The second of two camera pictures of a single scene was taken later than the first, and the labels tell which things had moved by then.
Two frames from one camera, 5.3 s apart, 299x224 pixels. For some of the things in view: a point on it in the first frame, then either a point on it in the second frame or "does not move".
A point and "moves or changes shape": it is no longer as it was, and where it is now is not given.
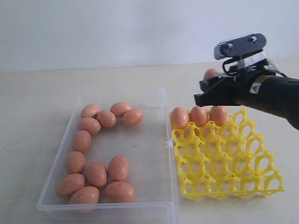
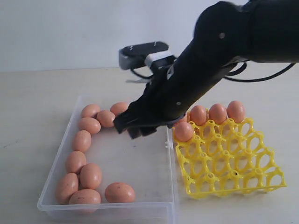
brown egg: x=85 y=195 does not move
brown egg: x=68 y=184 moves or changes shape
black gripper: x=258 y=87 → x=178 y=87
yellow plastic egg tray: x=231 y=159 does not move
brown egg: x=75 y=163 does not move
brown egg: x=118 y=168 → x=184 y=131
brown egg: x=96 y=174 moves or changes shape
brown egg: x=81 y=141 does not move
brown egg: x=119 y=108 does not move
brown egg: x=119 y=192 does not move
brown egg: x=210 y=73 moves or changes shape
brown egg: x=198 y=115 does not move
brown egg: x=218 y=114 does not move
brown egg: x=89 y=110 does not move
